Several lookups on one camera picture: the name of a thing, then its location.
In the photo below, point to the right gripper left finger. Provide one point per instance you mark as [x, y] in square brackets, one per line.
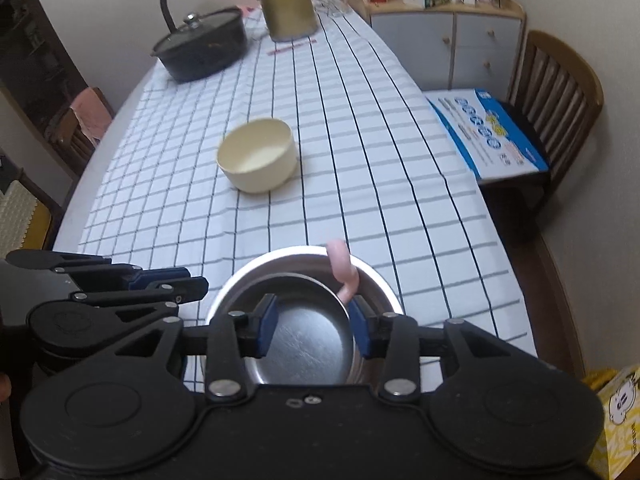
[233, 337]

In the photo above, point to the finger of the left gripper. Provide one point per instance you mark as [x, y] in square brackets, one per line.
[94, 272]
[179, 291]

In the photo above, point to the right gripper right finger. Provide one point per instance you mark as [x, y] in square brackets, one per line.
[393, 338]

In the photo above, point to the large steel mixing bowl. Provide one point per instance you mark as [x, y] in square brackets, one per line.
[357, 279]

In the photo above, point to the pink bowl with steel insert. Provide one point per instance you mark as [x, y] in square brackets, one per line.
[313, 343]

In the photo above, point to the cream round bowl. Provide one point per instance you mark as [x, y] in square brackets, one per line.
[258, 156]

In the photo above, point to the cream foam pad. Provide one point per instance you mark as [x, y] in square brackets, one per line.
[17, 208]

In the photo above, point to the wooden chair left side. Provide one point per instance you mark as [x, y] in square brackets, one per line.
[71, 144]

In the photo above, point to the wooden chair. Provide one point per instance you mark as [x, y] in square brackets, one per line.
[71, 144]
[556, 102]

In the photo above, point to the pink towel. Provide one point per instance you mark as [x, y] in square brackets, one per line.
[92, 114]

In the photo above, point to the white checked tablecloth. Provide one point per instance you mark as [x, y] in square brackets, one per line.
[375, 169]

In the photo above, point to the dark bookshelf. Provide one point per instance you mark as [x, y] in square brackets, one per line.
[35, 67]

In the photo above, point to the blue white package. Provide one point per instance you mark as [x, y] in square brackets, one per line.
[488, 139]

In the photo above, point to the yellow cartoon box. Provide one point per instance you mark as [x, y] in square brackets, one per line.
[618, 445]

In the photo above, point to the black pot with glass lid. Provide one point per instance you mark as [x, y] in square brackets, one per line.
[205, 44]

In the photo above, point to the wooden chair right side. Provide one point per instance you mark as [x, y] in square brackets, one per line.
[556, 102]

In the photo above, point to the red pen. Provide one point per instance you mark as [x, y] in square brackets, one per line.
[291, 47]

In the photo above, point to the grey drawer cabinet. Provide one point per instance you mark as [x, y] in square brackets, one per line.
[454, 45]

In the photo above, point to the gold thermos jug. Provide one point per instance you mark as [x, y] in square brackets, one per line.
[289, 20]

